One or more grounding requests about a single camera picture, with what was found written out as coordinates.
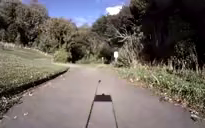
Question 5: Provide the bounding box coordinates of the grey asphalt path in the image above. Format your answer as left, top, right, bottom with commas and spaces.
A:
0, 63, 205, 128

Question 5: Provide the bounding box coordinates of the grass verge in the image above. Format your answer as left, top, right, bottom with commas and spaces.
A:
89, 61, 205, 124

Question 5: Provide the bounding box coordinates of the dark wood of trees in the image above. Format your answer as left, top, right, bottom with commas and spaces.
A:
89, 0, 205, 80

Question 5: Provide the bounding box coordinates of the row of trees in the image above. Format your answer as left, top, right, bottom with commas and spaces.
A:
0, 0, 102, 64

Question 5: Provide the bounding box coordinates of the grass slope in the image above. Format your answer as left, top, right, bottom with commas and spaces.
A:
0, 44, 71, 124

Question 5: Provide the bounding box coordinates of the white sign on post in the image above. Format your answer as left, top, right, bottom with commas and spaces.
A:
113, 50, 120, 64

